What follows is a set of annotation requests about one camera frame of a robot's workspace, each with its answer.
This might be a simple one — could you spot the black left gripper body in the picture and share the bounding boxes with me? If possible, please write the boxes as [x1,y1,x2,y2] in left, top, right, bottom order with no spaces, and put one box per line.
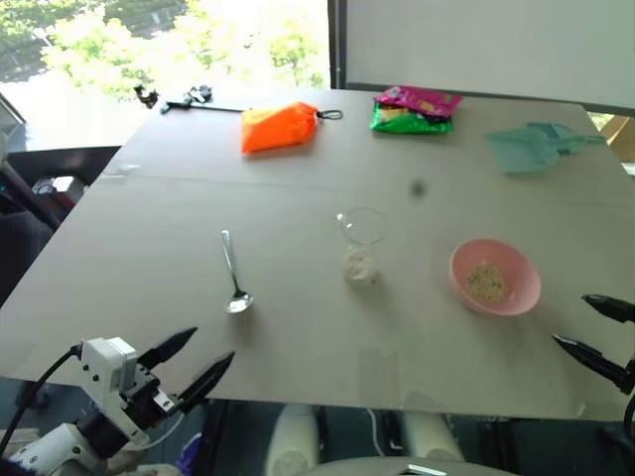
[120,363,181,442]

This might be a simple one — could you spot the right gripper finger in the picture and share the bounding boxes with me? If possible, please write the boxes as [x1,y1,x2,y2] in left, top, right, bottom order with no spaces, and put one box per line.
[551,333,628,391]
[580,294,635,324]

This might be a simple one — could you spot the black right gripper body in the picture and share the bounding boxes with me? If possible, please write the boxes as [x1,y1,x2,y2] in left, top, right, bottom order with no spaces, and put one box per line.
[612,357,635,397]

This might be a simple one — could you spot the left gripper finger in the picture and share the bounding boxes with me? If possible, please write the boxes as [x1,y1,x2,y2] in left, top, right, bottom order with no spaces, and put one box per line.
[137,326,199,370]
[177,350,236,415]

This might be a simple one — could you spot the purple bag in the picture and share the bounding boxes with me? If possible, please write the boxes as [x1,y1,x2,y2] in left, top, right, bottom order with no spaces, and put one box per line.
[175,429,205,476]

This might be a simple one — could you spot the silver metal spoon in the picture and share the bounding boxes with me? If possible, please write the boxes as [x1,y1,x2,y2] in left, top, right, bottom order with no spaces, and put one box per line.
[220,229,255,315]

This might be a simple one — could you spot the pink plastic bowl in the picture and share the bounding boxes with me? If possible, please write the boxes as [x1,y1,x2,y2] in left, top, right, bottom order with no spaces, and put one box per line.
[448,238,543,317]

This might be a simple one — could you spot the white rounded robot leg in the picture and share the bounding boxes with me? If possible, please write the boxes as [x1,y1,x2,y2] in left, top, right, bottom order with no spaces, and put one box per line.
[263,403,319,476]
[399,411,466,463]

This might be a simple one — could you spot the brown cardboard box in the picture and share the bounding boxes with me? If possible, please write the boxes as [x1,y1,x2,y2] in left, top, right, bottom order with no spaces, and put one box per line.
[598,113,635,163]

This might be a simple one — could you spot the teal plastic dustpan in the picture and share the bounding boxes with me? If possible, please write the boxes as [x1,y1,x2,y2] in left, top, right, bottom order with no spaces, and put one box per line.
[484,121,608,176]

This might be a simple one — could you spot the dark chair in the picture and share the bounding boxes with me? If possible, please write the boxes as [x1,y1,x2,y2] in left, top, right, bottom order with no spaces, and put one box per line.
[0,145,123,307]

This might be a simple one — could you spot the clear plastic cup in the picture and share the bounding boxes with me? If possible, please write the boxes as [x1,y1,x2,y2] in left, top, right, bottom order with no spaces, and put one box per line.
[335,206,388,288]

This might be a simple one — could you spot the small black clip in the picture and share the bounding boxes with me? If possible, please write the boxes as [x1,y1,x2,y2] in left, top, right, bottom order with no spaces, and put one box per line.
[133,84,160,109]

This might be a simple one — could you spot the green and pink snack bag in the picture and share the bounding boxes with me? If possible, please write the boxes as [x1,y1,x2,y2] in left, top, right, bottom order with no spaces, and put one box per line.
[369,85,464,135]

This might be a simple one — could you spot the white projection screen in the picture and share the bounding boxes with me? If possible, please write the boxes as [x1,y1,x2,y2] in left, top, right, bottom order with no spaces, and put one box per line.
[344,0,635,110]

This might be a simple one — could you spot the dark window pillar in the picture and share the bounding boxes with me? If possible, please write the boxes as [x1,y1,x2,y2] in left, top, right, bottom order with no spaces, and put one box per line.
[326,0,348,91]

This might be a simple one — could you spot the thin white cable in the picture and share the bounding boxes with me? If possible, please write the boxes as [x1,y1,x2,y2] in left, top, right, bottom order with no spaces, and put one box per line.
[141,410,186,451]

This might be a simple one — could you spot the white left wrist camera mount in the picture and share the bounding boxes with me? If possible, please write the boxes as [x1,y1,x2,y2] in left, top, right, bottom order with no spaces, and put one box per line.
[78,335,150,444]

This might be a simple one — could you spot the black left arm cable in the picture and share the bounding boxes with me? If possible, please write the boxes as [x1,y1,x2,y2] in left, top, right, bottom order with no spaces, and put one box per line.
[0,343,83,450]

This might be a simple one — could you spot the black long-handled tool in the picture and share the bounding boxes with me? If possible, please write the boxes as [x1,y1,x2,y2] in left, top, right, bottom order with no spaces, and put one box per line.
[159,85,250,116]

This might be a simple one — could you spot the orange drawstring bag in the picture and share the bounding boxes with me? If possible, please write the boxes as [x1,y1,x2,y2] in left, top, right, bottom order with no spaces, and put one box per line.
[240,101,344,154]

